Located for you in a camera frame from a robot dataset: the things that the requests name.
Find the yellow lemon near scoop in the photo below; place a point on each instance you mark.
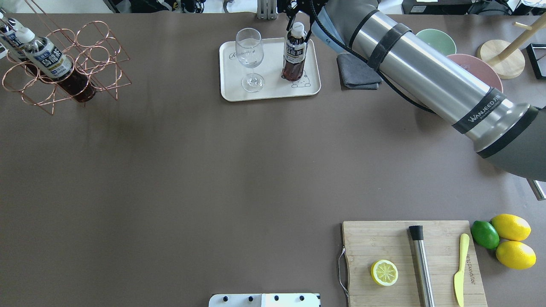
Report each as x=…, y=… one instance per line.
x=511, y=227

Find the half lemon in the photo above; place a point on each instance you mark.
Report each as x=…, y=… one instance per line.
x=384, y=273

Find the clear wine glass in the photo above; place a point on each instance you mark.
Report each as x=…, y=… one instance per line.
x=250, y=54

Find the green lime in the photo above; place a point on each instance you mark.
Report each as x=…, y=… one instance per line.
x=485, y=234

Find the yellow plastic knife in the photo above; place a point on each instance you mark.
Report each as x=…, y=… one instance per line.
x=459, y=276

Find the yellow lemon outer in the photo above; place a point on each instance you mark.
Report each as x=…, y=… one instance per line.
x=515, y=255

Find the copper wire bottle basket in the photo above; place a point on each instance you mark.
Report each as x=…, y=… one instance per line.
x=94, y=49

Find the tea bottle placed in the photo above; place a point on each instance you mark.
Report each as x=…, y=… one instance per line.
x=294, y=56

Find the cream serving tray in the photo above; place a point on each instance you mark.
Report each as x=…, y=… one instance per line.
x=232, y=73

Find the aluminium frame post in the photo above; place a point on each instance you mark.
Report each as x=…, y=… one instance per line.
x=267, y=9

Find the tea bottle front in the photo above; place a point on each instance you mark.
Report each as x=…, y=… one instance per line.
x=9, y=27

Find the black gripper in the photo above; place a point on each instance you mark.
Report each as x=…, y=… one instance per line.
x=303, y=7

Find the wooden stand with pole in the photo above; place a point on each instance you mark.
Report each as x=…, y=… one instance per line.
x=505, y=57

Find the mint green bowl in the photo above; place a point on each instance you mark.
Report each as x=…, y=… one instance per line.
x=439, y=40

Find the bamboo cutting board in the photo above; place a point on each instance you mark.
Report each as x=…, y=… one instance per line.
x=366, y=242

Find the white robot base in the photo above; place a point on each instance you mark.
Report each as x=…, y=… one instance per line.
x=266, y=300

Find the black small tray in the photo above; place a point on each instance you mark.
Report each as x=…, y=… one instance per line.
x=536, y=54

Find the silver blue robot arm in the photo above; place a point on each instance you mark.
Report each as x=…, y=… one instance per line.
x=509, y=135

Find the pink bowl with ice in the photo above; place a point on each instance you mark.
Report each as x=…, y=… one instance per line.
x=479, y=69

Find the tea bottle middle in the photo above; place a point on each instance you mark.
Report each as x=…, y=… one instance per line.
x=56, y=65

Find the tea bottle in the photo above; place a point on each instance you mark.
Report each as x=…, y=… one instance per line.
x=9, y=27
x=56, y=65

